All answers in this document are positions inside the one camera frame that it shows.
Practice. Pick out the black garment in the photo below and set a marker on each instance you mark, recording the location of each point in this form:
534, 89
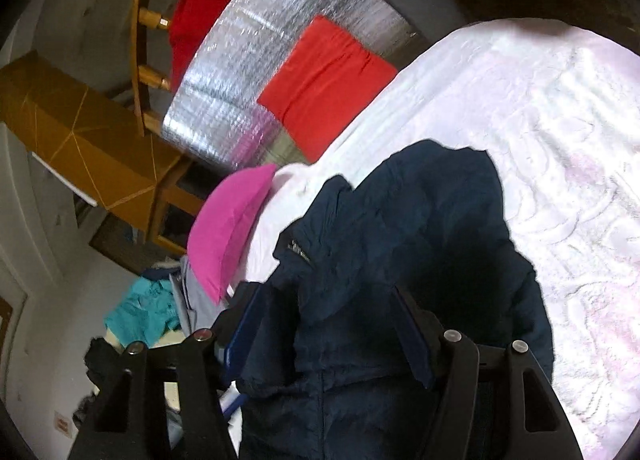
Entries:
100, 365

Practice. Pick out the grey garment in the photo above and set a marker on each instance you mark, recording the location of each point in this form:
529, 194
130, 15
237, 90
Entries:
197, 310

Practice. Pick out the navy blue jacket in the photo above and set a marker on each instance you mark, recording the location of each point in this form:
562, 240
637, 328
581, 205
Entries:
380, 250

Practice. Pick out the red garment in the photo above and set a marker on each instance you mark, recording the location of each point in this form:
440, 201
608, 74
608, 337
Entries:
200, 4

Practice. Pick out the wooden stool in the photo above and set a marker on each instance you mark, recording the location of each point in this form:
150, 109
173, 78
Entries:
175, 210

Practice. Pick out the white textured blanket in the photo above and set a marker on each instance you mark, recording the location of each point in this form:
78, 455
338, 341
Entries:
525, 149

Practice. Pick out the pink cloth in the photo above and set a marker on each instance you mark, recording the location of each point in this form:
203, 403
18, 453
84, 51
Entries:
227, 227

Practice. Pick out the brown cardboard box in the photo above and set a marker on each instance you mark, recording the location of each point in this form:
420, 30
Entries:
75, 139

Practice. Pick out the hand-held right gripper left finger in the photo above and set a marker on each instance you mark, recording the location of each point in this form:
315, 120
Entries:
239, 335

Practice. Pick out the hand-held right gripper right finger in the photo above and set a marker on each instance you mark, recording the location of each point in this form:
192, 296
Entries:
418, 335

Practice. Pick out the wooden chair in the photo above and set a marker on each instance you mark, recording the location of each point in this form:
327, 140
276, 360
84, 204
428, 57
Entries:
150, 39

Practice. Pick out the orange red folded cloth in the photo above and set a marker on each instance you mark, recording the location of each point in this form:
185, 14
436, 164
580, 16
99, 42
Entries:
325, 84

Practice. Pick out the silver foil mat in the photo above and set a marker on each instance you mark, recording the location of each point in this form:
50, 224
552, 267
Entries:
250, 64

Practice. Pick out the teal garment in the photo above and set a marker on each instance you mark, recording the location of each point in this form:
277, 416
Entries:
142, 312

